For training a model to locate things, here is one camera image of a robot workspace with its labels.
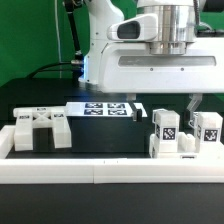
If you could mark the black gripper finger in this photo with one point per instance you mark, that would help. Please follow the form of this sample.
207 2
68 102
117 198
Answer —
136 113
195 100

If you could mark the white chair backrest part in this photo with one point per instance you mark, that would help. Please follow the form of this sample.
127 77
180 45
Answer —
30 118

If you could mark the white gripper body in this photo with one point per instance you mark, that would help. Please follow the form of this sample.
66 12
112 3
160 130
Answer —
132 68

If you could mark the white U-shaped border fence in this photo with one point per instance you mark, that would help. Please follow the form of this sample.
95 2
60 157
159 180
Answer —
100 171

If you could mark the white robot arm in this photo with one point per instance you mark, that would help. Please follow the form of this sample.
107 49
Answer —
157 51

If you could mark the white chair seat part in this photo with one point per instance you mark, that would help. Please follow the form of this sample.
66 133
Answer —
184 148

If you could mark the white sheet with tags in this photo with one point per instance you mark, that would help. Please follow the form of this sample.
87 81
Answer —
98 109

